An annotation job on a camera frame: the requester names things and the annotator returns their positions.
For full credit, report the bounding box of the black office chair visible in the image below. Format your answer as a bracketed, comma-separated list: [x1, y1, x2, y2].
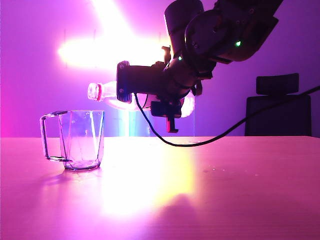
[244, 73, 313, 137]

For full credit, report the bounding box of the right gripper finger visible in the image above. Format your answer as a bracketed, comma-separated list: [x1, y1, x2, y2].
[161, 45, 173, 64]
[150, 100, 182, 134]

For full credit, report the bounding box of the black camera cable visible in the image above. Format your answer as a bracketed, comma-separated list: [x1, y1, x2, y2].
[133, 86, 320, 148]

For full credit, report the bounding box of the diagonal LED light bar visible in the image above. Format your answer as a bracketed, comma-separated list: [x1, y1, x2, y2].
[91, 0, 141, 41]

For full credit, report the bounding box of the transparent faceted plastic mug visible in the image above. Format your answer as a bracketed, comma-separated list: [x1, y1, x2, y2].
[39, 110, 105, 172]

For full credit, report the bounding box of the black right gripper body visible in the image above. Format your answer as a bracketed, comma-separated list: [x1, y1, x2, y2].
[132, 56, 202, 101]

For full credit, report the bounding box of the vertical LED light bar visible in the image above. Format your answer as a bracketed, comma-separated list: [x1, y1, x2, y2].
[122, 111, 151, 138]

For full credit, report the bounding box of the horizontal LED light bar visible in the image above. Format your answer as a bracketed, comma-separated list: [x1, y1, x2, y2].
[57, 37, 173, 68]

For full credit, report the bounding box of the mineral water bottle red label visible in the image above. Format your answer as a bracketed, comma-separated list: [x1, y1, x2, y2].
[87, 81, 196, 119]

